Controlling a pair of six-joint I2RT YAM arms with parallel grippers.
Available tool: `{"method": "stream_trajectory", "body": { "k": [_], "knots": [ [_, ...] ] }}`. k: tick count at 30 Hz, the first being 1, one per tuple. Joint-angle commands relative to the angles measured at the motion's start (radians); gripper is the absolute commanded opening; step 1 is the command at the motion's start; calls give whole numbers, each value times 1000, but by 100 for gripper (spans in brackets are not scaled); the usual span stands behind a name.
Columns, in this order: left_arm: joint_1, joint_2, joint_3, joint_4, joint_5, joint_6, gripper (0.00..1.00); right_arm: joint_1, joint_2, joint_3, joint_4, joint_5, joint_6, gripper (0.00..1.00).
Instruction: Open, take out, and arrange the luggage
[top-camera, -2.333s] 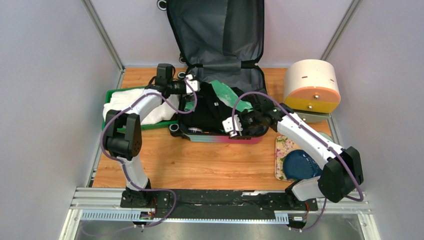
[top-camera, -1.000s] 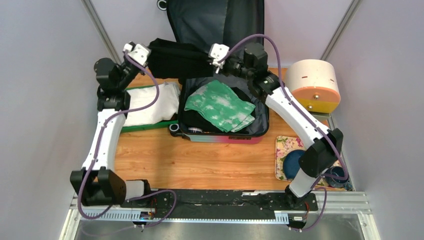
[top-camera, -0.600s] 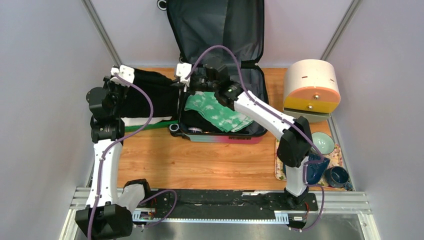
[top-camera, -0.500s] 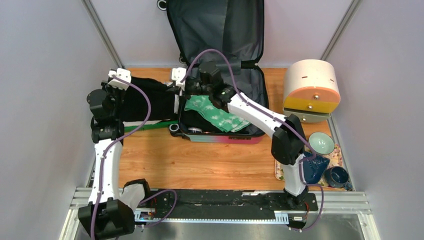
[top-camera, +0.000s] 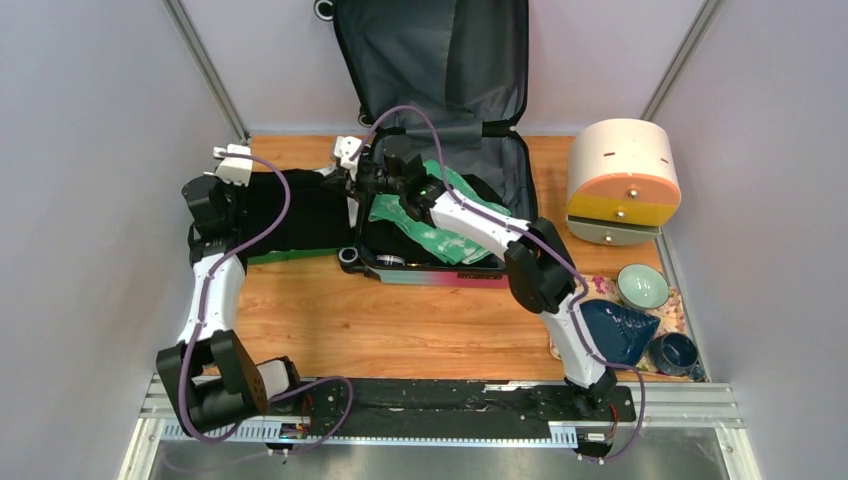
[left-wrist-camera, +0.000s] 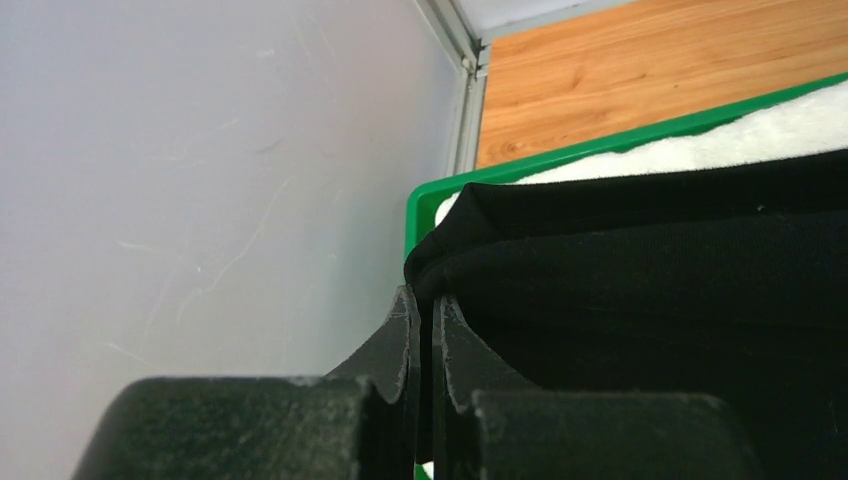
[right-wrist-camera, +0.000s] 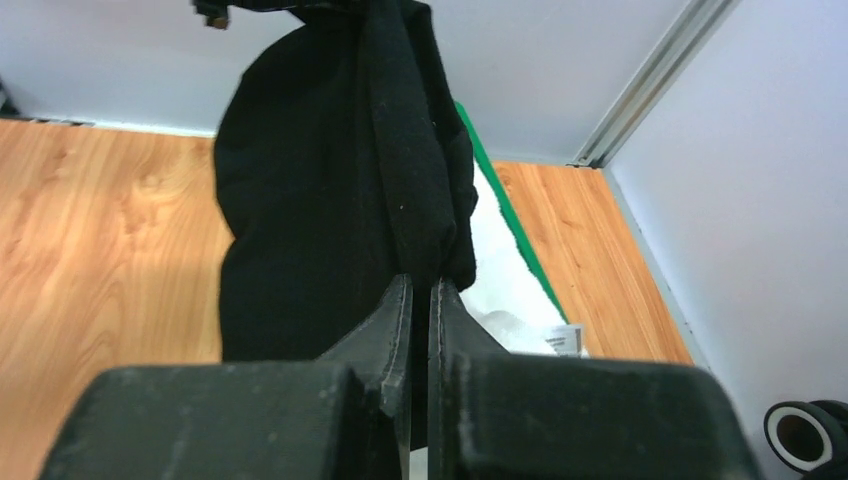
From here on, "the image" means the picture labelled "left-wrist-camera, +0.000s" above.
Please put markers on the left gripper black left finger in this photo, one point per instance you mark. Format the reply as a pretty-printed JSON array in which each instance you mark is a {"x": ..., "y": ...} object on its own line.
[{"x": 359, "y": 421}]

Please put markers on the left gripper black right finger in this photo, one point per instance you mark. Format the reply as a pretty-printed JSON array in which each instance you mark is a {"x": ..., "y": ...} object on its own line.
[{"x": 490, "y": 422}]

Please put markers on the green plastic tray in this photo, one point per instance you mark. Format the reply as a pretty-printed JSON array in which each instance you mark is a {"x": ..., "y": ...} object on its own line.
[{"x": 432, "y": 202}]

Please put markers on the black t-shirt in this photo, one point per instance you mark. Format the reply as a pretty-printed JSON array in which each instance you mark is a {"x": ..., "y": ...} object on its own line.
[{"x": 729, "y": 281}]

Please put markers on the white cloth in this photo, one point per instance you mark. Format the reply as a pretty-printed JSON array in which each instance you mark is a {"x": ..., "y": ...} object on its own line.
[{"x": 812, "y": 123}]

